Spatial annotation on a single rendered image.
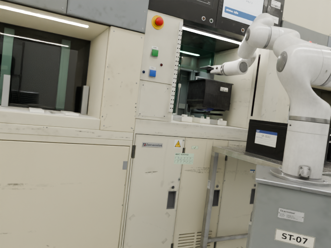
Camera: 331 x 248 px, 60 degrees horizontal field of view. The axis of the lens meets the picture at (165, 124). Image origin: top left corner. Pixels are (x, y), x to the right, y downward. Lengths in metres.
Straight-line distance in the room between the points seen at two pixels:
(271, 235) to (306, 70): 0.50
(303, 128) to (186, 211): 0.90
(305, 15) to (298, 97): 1.25
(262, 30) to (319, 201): 0.73
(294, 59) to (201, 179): 0.92
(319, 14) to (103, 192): 1.79
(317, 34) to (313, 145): 1.35
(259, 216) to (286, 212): 0.08
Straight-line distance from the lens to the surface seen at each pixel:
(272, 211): 0.93
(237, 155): 1.45
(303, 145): 0.98
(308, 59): 0.97
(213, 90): 1.85
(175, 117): 1.72
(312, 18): 2.24
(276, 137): 1.42
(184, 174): 1.58
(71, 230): 1.46
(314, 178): 1.00
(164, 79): 1.47
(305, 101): 0.98
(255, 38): 1.32
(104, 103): 1.35
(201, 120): 1.82
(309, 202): 0.93
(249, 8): 1.83
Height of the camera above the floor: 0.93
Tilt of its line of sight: 3 degrees down
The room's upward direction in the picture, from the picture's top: 7 degrees clockwise
